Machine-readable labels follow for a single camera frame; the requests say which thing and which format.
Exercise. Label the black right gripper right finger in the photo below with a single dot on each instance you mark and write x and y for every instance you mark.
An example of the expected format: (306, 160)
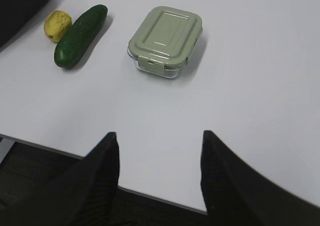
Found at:
(236, 194)

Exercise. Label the green cucumber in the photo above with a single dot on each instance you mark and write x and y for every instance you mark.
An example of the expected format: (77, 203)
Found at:
(74, 44)

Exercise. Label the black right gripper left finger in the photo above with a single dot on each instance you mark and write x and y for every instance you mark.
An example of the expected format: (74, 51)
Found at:
(82, 195)

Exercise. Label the yellow lemon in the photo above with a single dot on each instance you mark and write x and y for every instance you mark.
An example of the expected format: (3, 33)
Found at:
(56, 25)

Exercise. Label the green lid glass food container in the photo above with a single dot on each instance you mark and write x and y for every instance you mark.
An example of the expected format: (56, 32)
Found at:
(165, 41)

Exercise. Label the dark blue lunch bag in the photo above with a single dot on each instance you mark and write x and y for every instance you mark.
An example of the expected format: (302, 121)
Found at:
(15, 18)

